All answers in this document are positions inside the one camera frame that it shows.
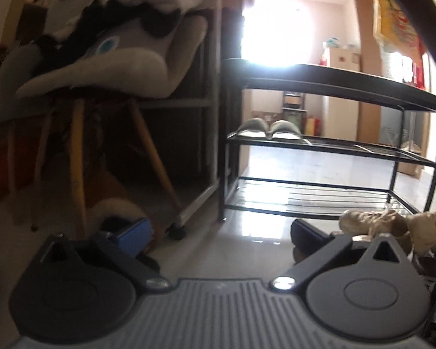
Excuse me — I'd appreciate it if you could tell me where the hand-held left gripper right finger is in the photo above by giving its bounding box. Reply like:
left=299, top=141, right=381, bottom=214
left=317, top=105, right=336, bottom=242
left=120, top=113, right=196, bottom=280
left=271, top=219, right=411, bottom=293

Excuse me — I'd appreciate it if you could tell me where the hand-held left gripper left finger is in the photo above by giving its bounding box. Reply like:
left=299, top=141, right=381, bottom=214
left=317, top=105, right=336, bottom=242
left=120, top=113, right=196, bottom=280
left=36, top=218, right=171, bottom=293

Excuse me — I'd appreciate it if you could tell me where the black metal shoe rack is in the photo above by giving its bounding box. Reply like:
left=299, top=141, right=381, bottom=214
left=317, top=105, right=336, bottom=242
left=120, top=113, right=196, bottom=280
left=220, top=58, right=436, bottom=223

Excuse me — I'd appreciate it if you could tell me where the beige sneaker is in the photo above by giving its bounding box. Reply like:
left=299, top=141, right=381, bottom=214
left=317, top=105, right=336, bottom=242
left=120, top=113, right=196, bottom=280
left=339, top=206, right=412, bottom=256
left=406, top=203, right=436, bottom=259

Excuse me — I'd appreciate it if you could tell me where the wooden-legged chair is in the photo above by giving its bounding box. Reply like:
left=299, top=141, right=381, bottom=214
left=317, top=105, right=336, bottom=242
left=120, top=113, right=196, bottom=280
left=5, top=89, right=185, bottom=238

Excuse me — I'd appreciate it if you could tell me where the grey slipper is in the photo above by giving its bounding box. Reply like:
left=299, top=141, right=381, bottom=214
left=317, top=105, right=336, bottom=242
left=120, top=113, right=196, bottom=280
left=271, top=119, right=303, bottom=140
left=234, top=118, right=272, bottom=139

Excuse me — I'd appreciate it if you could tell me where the open cardboard box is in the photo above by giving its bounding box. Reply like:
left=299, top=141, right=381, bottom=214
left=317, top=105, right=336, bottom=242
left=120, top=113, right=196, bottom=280
left=399, top=141, right=424, bottom=179

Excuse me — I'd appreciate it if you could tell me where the small dark shelving unit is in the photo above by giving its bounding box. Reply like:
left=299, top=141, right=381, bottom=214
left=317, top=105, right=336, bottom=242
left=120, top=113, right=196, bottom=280
left=281, top=92, right=306, bottom=125

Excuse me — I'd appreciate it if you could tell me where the white shelf cabinet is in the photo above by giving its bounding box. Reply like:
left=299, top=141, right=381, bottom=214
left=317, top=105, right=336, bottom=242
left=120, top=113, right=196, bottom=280
left=131, top=0, right=226, bottom=241

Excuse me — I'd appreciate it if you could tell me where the grey and white plush toy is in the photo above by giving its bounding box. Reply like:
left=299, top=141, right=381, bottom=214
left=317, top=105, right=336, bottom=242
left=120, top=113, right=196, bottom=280
left=0, top=0, right=210, bottom=125

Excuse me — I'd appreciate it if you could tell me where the brown wooden wardrobe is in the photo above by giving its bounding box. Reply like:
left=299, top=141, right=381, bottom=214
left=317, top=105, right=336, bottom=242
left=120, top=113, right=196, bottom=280
left=358, top=0, right=383, bottom=145

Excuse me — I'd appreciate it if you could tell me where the yellow wall poster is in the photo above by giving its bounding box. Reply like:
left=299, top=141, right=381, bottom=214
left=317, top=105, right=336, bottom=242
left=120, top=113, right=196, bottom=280
left=371, top=0, right=428, bottom=90

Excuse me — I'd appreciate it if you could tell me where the black curved frame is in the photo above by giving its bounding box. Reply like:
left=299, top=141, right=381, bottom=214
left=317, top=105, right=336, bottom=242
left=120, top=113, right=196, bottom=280
left=375, top=0, right=436, bottom=349

